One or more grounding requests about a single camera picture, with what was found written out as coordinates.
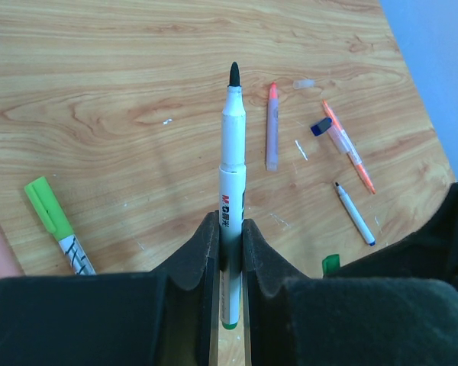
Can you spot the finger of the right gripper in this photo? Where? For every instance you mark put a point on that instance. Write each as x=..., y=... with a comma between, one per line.
x=428, y=253

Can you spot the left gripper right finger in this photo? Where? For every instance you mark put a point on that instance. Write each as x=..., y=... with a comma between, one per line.
x=291, y=319

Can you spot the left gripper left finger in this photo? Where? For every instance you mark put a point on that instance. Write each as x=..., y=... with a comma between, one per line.
x=167, y=316

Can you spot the dark green pen cap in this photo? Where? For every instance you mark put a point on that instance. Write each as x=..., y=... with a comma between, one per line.
x=330, y=264

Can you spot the white blue pen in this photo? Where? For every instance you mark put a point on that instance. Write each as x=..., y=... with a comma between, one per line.
x=355, y=215
x=232, y=187

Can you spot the orange highlighter pen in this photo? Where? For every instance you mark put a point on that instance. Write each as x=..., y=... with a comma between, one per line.
x=345, y=146

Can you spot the light green pen cap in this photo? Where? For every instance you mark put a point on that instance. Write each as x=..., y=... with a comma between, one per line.
x=47, y=207

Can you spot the white pen green tip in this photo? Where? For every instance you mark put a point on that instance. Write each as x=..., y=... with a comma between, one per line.
x=76, y=255

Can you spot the blue pen cap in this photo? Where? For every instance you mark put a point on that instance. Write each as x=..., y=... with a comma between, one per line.
x=321, y=127

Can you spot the purple pen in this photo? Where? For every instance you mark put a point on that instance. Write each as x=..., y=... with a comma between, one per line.
x=272, y=129

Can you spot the clear pen cap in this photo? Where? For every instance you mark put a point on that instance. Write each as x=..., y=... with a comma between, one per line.
x=303, y=84

